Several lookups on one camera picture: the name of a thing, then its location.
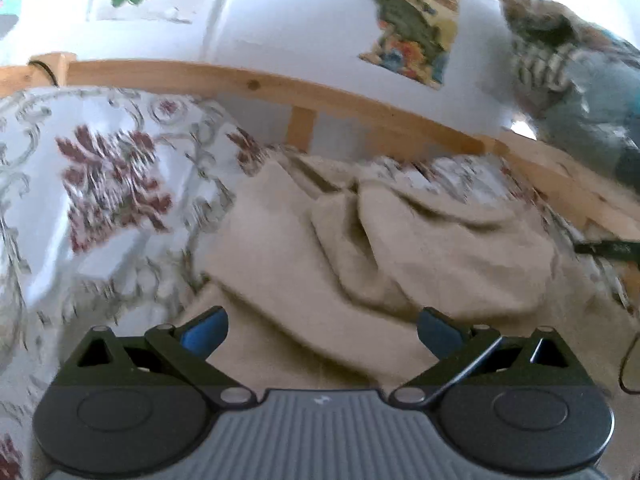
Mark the beige garment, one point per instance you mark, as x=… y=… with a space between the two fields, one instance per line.
x=400 y=240

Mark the wooden bed frame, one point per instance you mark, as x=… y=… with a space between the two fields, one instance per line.
x=200 y=77

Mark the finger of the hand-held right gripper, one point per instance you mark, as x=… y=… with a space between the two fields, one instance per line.
x=612 y=249

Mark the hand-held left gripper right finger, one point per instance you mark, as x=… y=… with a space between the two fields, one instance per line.
x=440 y=336

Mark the white wall pipe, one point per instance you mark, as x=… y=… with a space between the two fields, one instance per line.
x=217 y=10

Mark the striped cloth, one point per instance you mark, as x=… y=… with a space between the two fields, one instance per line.
x=545 y=55

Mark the torn floral wall poster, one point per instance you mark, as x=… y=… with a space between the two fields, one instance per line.
x=410 y=20

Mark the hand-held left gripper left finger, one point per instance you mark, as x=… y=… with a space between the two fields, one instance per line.
x=205 y=334

